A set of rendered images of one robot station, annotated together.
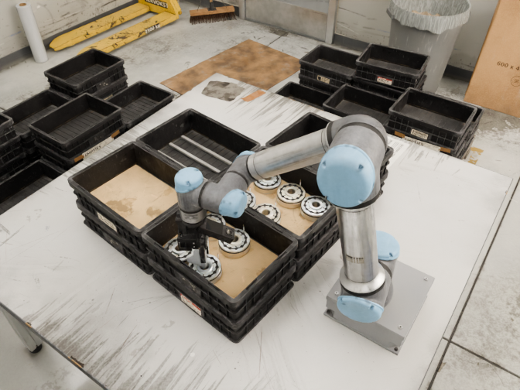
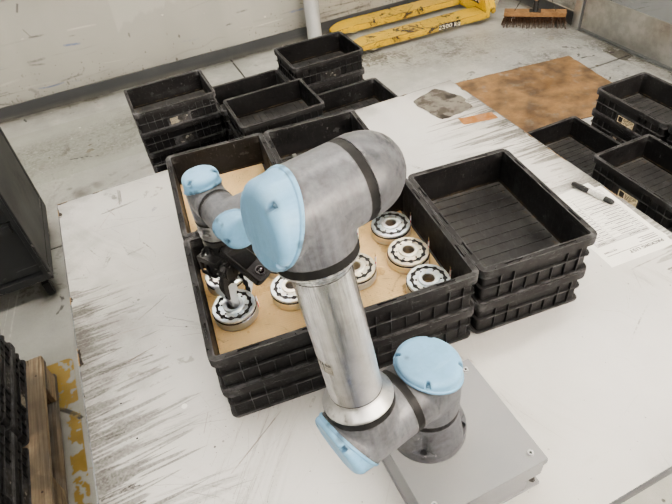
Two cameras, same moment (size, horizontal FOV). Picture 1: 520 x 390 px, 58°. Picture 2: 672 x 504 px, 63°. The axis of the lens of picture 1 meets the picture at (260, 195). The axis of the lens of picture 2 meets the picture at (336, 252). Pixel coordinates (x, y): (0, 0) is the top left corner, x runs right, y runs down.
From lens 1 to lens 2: 0.67 m
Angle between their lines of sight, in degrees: 26
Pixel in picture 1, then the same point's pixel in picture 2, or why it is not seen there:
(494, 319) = not seen: outside the picture
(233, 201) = (225, 223)
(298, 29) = (648, 52)
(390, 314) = (433, 478)
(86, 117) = (292, 106)
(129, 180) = (241, 179)
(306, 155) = not seen: hidden behind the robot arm
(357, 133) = (320, 154)
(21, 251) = (116, 224)
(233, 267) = (272, 320)
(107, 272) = (171, 276)
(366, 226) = (324, 316)
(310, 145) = not seen: hidden behind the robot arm
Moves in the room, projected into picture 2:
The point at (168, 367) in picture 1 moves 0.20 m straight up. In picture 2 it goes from (151, 407) to (121, 356)
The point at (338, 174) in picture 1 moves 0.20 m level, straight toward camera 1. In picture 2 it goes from (252, 210) to (103, 311)
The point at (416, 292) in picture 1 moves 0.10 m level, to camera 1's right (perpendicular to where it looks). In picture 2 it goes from (499, 467) to (555, 493)
